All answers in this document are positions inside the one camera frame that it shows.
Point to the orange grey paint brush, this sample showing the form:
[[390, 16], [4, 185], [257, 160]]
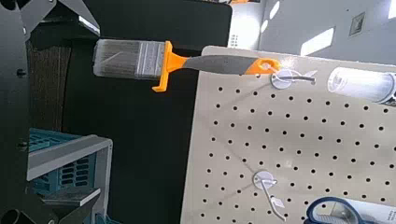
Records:
[[137, 59]]

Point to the white pegboard hook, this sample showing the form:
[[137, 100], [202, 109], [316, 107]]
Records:
[[281, 80], [263, 179]]

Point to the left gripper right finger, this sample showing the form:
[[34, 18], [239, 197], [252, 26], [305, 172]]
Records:
[[74, 197]]

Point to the grey wall plate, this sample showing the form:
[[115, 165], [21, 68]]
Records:
[[357, 24]]

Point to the white perforated pegboard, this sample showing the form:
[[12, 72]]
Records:
[[274, 139]]

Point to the red white sealant tube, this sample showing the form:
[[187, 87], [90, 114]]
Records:
[[358, 84]]

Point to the blue grey plastic crate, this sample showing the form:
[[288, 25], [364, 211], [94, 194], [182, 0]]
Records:
[[62, 154]]

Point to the blue scissors on card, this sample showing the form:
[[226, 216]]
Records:
[[311, 211]]

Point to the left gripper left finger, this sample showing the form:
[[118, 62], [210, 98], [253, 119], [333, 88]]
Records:
[[34, 9]]

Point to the black back panel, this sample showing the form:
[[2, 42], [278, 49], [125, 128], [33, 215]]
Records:
[[140, 124]]

